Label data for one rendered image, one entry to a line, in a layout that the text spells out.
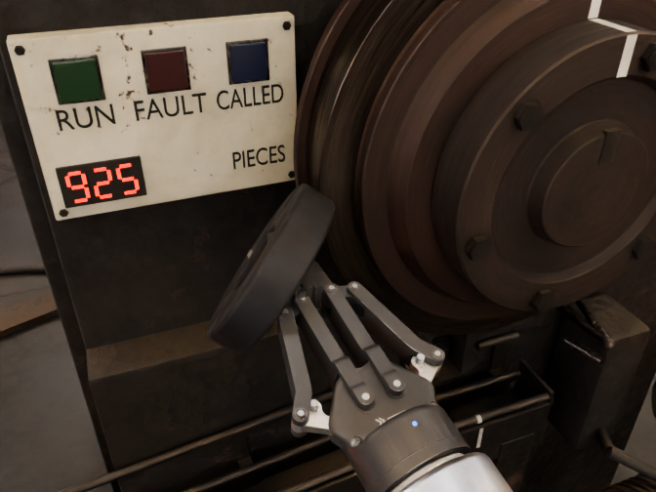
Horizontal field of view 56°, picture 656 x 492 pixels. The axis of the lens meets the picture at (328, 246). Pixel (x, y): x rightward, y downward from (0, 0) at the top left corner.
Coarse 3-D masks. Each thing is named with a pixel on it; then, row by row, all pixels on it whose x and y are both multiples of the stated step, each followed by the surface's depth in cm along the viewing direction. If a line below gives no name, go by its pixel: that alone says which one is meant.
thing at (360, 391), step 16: (304, 288) 49; (304, 304) 49; (304, 320) 48; (320, 320) 48; (320, 336) 47; (320, 352) 47; (336, 352) 46; (336, 368) 45; (352, 368) 44; (352, 384) 43; (368, 400) 42
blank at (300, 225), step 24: (312, 192) 50; (288, 216) 47; (312, 216) 48; (264, 240) 55; (288, 240) 46; (312, 240) 46; (264, 264) 45; (288, 264) 45; (240, 288) 48; (264, 288) 45; (288, 288) 45; (216, 312) 54; (240, 312) 46; (264, 312) 46; (216, 336) 49; (240, 336) 47
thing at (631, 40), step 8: (592, 0) 52; (600, 0) 52; (592, 8) 52; (592, 16) 52; (608, 24) 51; (616, 24) 51; (632, 40) 49; (624, 48) 49; (632, 48) 50; (624, 56) 50; (624, 64) 50; (624, 72) 51
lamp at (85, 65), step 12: (84, 60) 55; (60, 72) 55; (72, 72) 55; (84, 72) 56; (96, 72) 56; (60, 84) 55; (72, 84) 56; (84, 84) 56; (96, 84) 56; (60, 96) 56; (72, 96) 56; (84, 96) 57; (96, 96) 57
